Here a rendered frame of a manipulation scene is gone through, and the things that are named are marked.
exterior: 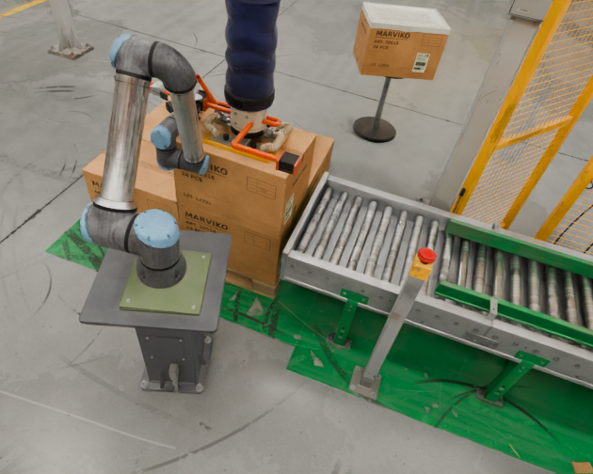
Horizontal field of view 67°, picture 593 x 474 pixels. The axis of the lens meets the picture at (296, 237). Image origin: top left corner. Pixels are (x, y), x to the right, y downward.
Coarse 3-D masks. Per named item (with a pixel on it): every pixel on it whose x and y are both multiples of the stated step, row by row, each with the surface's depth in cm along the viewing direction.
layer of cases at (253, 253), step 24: (144, 144) 270; (96, 168) 250; (144, 168) 255; (312, 168) 272; (96, 192) 258; (144, 192) 243; (168, 192) 243; (312, 192) 278; (192, 216) 243; (240, 240) 242; (264, 240) 235; (288, 240) 253; (240, 264) 257; (264, 264) 249
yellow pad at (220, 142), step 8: (208, 136) 211; (224, 136) 208; (208, 144) 210; (216, 144) 208; (224, 144) 208; (248, 144) 210; (256, 144) 207; (240, 152) 207; (272, 152) 208; (264, 160) 204
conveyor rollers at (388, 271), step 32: (352, 224) 242; (384, 224) 244; (416, 224) 247; (320, 256) 223; (352, 256) 225; (448, 256) 232; (480, 256) 235; (512, 256) 239; (480, 288) 219; (512, 288) 223; (576, 320) 212
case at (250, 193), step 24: (288, 144) 217; (312, 144) 223; (216, 168) 211; (240, 168) 205; (264, 168) 202; (192, 192) 228; (216, 192) 222; (240, 192) 215; (264, 192) 209; (288, 192) 211; (216, 216) 234; (240, 216) 227; (264, 216) 220; (288, 216) 230
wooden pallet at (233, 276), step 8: (232, 272) 276; (240, 272) 261; (232, 280) 272; (240, 280) 272; (248, 280) 273; (256, 280) 262; (264, 280) 259; (248, 288) 269; (256, 288) 267; (264, 288) 264; (272, 288) 261; (272, 296) 267
